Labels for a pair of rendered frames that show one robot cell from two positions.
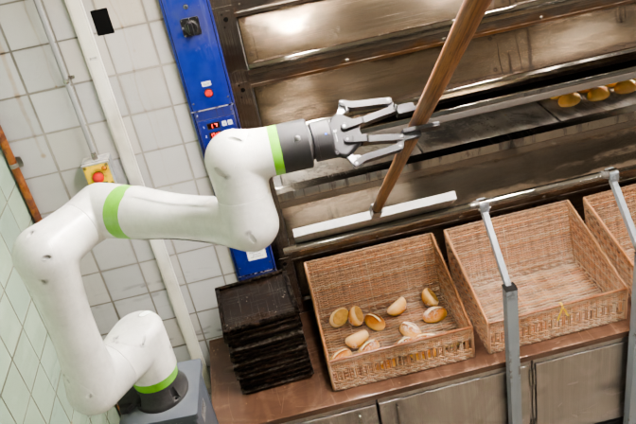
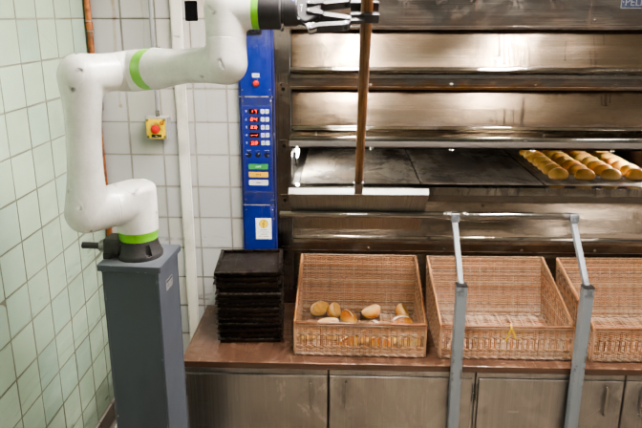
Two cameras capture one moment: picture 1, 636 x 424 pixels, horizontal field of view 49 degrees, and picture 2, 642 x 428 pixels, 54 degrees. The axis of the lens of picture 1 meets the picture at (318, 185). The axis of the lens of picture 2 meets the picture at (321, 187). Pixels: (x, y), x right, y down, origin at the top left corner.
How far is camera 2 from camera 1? 77 cm
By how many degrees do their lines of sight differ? 15
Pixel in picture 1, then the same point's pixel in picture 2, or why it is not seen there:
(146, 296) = not seen: hidden behind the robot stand
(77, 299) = (93, 117)
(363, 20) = (388, 53)
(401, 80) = (411, 112)
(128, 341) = (124, 187)
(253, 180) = (232, 20)
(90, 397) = (79, 208)
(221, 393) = (201, 337)
